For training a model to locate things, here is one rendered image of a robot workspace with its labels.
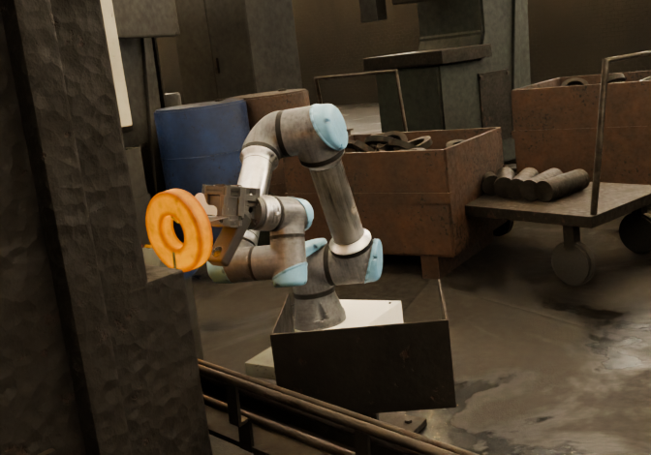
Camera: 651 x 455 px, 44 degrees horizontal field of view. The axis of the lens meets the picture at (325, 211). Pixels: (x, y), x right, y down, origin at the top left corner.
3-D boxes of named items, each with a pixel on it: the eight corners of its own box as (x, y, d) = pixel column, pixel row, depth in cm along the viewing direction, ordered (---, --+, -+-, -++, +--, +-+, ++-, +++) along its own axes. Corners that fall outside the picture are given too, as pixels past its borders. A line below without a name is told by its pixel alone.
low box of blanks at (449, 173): (511, 240, 431) (502, 119, 418) (457, 281, 372) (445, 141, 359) (362, 236, 482) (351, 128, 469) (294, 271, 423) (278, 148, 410)
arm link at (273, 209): (254, 229, 171) (282, 232, 166) (238, 228, 167) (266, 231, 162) (257, 195, 171) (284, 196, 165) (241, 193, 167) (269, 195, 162)
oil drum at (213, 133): (217, 255, 479) (195, 106, 462) (155, 248, 518) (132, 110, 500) (283, 230, 523) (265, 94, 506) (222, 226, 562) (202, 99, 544)
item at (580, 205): (690, 256, 368) (683, 44, 349) (614, 295, 328) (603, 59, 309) (484, 231, 458) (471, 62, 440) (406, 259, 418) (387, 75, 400)
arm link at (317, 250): (299, 283, 231) (292, 238, 229) (344, 279, 227) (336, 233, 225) (286, 296, 220) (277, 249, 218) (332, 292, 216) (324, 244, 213)
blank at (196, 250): (196, 198, 142) (209, 195, 144) (140, 186, 151) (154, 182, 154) (203, 280, 146) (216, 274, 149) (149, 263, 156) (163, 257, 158)
